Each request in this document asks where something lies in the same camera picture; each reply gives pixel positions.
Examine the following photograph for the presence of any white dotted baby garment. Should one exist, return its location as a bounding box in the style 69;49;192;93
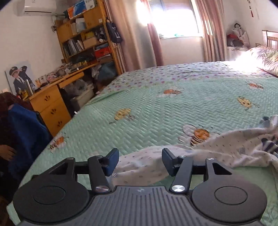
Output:
108;116;277;185

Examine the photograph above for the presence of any person's left hand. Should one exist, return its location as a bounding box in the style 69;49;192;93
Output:
0;144;17;161

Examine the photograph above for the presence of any green quilted bee bedspread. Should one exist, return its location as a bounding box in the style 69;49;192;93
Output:
7;62;277;225

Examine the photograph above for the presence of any wooden desk with drawers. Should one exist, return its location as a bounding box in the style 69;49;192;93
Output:
29;63;97;136

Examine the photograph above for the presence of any pilot children poster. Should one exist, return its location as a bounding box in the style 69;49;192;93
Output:
5;61;38;95

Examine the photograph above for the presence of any pink curtain left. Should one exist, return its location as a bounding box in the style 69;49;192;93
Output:
107;1;164;71

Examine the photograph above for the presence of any pink curtain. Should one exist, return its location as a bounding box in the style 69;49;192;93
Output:
107;1;164;71
195;0;227;62

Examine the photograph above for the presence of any wooden bookshelf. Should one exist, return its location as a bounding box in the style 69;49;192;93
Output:
55;1;123;75

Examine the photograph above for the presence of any dark hanging tote bag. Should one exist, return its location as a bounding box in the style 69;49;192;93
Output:
106;18;122;44

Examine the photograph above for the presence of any nightstand clutter with plush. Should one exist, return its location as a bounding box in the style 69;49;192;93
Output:
226;23;250;61

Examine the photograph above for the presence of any floral folded duvet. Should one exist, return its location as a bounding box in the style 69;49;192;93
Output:
246;45;278;77

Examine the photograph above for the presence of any wooden bed headboard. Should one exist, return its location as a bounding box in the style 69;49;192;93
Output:
262;30;278;49

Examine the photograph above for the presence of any pink curtain right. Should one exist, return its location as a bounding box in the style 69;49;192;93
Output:
195;0;227;62

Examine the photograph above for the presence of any white wall air conditioner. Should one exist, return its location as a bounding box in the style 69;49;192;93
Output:
17;0;56;16

